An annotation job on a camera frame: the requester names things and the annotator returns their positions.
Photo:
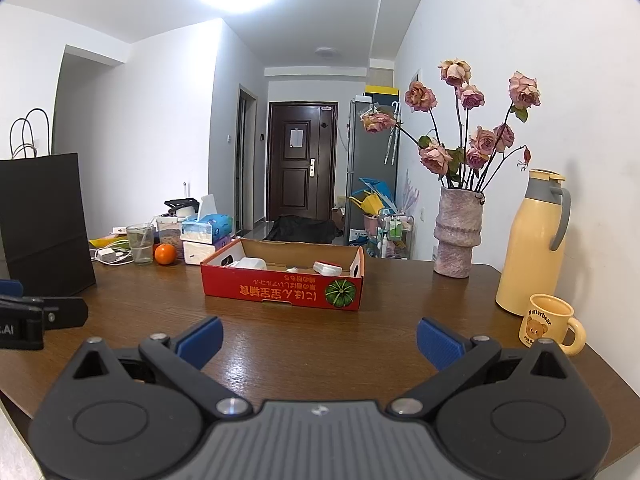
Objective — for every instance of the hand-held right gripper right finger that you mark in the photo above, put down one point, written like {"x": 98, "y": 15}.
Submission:
{"x": 440, "y": 345}

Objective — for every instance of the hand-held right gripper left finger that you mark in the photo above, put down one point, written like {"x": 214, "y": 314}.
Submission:
{"x": 200, "y": 342}

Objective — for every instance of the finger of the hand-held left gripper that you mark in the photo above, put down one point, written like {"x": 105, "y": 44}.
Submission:
{"x": 65, "y": 312}
{"x": 10, "y": 288}

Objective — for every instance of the red printed cardboard box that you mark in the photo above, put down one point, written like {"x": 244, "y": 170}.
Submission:
{"x": 275, "y": 292}

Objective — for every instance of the translucent plastic container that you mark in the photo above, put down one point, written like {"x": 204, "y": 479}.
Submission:
{"x": 250, "y": 265}

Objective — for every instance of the white cube power adapter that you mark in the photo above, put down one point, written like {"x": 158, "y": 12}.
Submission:
{"x": 327, "y": 267}

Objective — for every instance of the white charger adapter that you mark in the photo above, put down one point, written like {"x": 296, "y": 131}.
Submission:
{"x": 106, "y": 255}

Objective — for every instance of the black paper bag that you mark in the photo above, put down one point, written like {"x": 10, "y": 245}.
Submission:
{"x": 45, "y": 220}

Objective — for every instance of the purple and white tissue pack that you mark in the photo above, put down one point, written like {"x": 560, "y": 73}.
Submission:
{"x": 195, "y": 252}

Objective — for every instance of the orange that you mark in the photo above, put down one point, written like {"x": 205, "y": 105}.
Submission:
{"x": 165, "y": 254}

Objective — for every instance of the glass cup with straw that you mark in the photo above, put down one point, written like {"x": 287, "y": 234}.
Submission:
{"x": 140, "y": 252}

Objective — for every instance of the pink textured vase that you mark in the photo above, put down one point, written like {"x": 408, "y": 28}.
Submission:
{"x": 455, "y": 240}

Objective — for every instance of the yellow bear mug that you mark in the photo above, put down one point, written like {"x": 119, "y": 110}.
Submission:
{"x": 545, "y": 325}

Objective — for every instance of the clear food storage container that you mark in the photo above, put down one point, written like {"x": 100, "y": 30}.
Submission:
{"x": 169, "y": 235}

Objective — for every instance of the blue tissue pack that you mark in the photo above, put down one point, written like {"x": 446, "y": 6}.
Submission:
{"x": 210, "y": 227}

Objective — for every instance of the yellow thermos jug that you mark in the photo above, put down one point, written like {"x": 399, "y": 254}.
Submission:
{"x": 530, "y": 250}

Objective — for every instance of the pink bucket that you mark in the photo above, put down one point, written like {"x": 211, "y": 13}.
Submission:
{"x": 371, "y": 225}

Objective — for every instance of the black flat object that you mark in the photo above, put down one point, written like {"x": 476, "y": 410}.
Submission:
{"x": 180, "y": 202}

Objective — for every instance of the black folding chair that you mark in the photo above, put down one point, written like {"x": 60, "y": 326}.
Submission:
{"x": 300, "y": 230}

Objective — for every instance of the purple hangers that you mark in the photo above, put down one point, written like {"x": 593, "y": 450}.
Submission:
{"x": 410, "y": 195}

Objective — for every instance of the yellow plastic dustpan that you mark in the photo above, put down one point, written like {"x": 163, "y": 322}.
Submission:
{"x": 372, "y": 205}

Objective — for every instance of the dark brown door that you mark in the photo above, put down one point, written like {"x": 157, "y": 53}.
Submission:
{"x": 300, "y": 185}

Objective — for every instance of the dried pink rose bouquet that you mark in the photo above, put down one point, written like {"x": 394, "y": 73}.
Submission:
{"x": 482, "y": 140}

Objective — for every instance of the grey refrigerator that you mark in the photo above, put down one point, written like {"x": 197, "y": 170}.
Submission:
{"x": 362, "y": 150}

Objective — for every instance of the hanging folded umbrella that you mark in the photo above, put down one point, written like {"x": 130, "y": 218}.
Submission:
{"x": 392, "y": 135}

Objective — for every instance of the yellow and black box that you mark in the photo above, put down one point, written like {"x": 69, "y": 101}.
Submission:
{"x": 382, "y": 89}

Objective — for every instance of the round ceiling lamp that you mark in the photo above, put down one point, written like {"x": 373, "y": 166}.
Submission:
{"x": 327, "y": 52}

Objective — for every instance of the blue plastic frame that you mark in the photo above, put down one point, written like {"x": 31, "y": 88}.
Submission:
{"x": 372, "y": 182}

